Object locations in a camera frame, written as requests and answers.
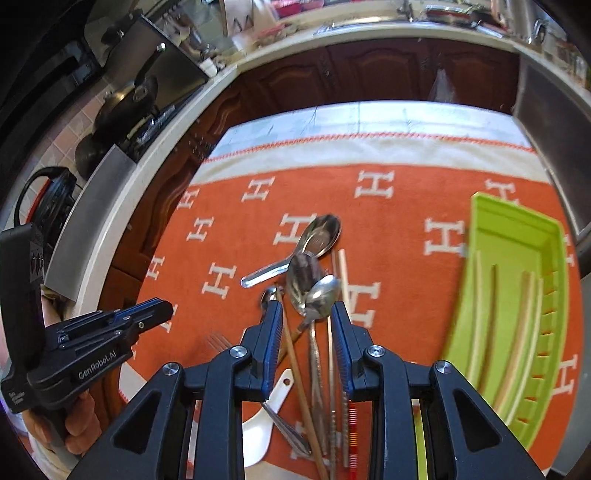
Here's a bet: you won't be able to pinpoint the white ceramic spoon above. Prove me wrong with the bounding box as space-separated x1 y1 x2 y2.
242 368 295 467

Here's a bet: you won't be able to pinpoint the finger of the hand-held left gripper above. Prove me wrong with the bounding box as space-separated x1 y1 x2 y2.
99 299 174 325
117 310 174 343

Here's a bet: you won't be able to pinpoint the green plastic tray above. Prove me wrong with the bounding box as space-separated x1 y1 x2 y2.
413 193 583 480

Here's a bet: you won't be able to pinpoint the black wok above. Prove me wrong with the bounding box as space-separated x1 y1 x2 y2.
95 44 167 139

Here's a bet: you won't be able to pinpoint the gas stove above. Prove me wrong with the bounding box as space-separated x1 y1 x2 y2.
117 104 183 162

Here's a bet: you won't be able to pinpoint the orange patterned blanket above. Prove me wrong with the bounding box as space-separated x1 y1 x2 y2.
117 134 583 480

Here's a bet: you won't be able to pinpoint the dark cooking pot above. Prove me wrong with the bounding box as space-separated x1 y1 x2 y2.
75 134 116 181

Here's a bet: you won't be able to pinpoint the plain wooden chopstick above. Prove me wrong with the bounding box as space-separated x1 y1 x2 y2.
276 299 329 480

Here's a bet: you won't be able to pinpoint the steel splash guard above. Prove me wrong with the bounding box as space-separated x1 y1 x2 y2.
88 11 211 153

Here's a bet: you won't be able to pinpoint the dark wooden kitchen cabinets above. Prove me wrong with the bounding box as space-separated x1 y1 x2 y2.
106 39 520 282

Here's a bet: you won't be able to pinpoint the person's left hand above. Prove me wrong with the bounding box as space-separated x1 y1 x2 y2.
22 390 99 459

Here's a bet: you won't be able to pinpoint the stack of dishes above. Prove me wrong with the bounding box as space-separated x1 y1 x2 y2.
422 4 476 24

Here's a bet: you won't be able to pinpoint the light blue table cover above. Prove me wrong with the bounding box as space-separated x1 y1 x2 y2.
217 104 536 158

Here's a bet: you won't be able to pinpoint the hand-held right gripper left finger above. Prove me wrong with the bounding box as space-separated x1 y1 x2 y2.
65 300 284 480

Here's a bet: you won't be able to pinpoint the black range hood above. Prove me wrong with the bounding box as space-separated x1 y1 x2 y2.
0 0 107 153

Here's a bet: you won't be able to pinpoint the hanging plastic bag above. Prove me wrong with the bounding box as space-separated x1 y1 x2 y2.
428 68 455 103

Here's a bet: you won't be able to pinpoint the small steel spoon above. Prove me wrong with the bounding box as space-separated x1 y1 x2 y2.
260 285 311 455

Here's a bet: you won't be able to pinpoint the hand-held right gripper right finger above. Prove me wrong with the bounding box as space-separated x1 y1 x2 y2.
331 301 548 480

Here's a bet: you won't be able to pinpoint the steel cabinet with frosted doors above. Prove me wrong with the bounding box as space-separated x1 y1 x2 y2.
510 58 591 278

